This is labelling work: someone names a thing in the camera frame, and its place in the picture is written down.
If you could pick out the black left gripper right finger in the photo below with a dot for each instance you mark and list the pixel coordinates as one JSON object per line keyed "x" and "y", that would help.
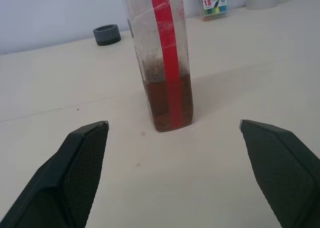
{"x": 282, "y": 173}

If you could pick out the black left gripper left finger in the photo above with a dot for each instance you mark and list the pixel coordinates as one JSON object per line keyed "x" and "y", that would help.
{"x": 62, "y": 178}

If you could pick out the clear bottle with red stripe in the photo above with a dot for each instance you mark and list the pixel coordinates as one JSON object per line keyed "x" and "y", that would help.
{"x": 166, "y": 63}

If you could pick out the grey tape roll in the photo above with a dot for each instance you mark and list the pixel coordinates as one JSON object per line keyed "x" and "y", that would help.
{"x": 107, "y": 35}

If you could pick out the coloured marker pen box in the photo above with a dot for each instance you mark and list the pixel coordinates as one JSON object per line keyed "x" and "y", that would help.
{"x": 213, "y": 3}

